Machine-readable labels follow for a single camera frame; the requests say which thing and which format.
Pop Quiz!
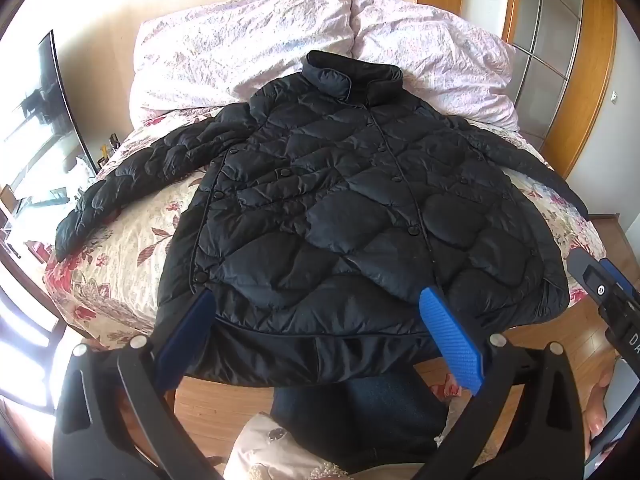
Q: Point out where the person's right hand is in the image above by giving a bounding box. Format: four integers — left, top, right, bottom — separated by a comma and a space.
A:
586, 372, 613, 437

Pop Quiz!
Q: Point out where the pink slipper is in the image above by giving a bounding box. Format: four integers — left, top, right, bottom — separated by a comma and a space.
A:
429, 375, 482, 403

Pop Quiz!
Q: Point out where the person's blue jeans leg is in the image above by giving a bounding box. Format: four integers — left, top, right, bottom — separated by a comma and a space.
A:
270, 374, 451, 467

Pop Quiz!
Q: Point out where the pink floral duvet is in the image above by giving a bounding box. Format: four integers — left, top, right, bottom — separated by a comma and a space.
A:
350, 0, 521, 131

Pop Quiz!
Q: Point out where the pale pink floral pillow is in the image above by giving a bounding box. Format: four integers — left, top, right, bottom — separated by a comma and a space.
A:
129, 0, 357, 121

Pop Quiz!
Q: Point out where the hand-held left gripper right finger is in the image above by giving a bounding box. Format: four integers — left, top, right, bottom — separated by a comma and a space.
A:
415, 287, 586, 480

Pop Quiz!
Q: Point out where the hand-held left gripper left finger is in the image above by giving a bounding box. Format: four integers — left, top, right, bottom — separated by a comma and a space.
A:
52, 289, 221, 480

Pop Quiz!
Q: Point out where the cream red floral bedspread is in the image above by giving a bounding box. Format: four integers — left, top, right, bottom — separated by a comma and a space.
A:
44, 107, 608, 351

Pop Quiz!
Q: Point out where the black flat screen television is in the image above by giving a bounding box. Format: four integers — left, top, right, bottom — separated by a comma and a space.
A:
36, 30, 99, 177

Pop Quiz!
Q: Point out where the black quilted puffer jacket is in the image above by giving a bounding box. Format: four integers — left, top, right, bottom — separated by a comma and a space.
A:
54, 50, 591, 388

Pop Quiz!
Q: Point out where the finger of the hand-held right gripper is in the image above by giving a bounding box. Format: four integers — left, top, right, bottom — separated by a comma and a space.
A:
599, 257, 640, 311
567, 247, 610, 307

